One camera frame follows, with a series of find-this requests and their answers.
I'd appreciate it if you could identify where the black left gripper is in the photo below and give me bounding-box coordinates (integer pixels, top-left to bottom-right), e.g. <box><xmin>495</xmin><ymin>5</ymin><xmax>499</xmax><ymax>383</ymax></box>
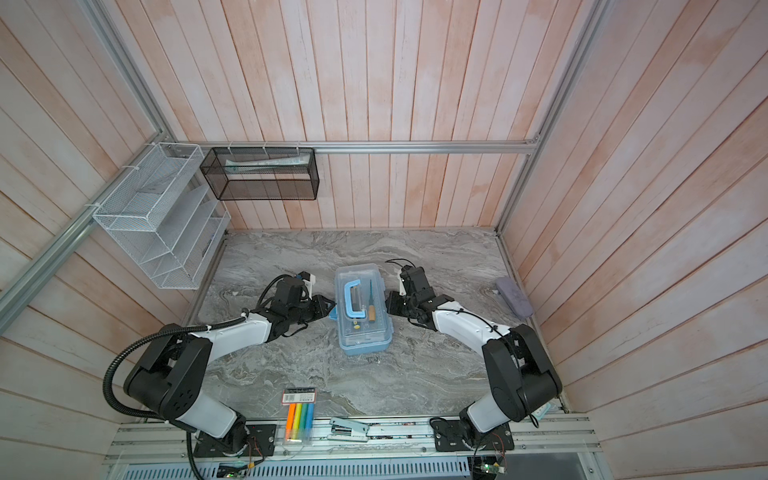
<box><xmin>288</xmin><ymin>294</ymin><xmax>337</xmax><ymax>324</ymax></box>

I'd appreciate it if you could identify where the blue clear-lid tool box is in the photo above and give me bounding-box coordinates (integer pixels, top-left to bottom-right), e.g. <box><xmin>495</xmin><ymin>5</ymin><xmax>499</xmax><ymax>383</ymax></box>
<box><xmin>331</xmin><ymin>264</ymin><xmax>394</xmax><ymax>356</ymax></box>

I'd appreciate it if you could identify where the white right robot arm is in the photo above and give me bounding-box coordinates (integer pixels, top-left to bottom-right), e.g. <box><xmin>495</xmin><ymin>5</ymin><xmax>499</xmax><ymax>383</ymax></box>
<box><xmin>386</xmin><ymin>259</ymin><xmax>563</xmax><ymax>449</ymax></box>

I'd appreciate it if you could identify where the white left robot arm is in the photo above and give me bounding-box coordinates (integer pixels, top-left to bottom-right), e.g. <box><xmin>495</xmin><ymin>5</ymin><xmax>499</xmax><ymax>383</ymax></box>
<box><xmin>102</xmin><ymin>272</ymin><xmax>336</xmax><ymax>451</ymax></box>

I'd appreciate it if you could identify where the highlighter marker pack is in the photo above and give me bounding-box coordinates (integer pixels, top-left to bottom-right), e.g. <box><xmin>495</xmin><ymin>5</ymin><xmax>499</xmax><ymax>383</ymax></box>
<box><xmin>281</xmin><ymin>387</ymin><xmax>317</xmax><ymax>443</ymax></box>

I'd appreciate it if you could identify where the grey stapler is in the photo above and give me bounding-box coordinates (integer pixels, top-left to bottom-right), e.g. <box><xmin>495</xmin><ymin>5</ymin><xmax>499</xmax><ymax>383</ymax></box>
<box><xmin>327</xmin><ymin>417</ymin><xmax>370</xmax><ymax>443</ymax></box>

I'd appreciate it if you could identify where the small clock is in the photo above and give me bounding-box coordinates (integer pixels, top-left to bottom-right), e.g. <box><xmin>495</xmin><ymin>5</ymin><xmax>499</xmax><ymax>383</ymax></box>
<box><xmin>531</xmin><ymin>402</ymin><xmax>553</xmax><ymax>421</ymax></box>

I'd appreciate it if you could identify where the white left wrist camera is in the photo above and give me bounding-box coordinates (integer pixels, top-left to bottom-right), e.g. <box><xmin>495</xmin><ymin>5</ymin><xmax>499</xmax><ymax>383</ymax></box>
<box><xmin>297</xmin><ymin>271</ymin><xmax>316</xmax><ymax>290</ymax></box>

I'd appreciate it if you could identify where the black wire mesh basket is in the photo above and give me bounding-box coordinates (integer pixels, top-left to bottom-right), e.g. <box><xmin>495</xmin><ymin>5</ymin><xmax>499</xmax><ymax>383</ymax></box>
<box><xmin>200</xmin><ymin>146</ymin><xmax>320</xmax><ymax>201</ymax></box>

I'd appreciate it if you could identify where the white wire mesh shelf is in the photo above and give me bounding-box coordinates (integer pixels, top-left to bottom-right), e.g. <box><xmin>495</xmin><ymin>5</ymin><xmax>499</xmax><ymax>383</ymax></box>
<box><xmin>94</xmin><ymin>143</ymin><xmax>231</xmax><ymax>290</ymax></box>

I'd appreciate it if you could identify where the aluminium mounting rail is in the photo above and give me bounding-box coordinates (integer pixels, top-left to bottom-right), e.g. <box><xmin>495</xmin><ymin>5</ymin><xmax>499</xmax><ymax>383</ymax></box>
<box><xmin>104</xmin><ymin>414</ymin><xmax>602</xmax><ymax>465</ymax></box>

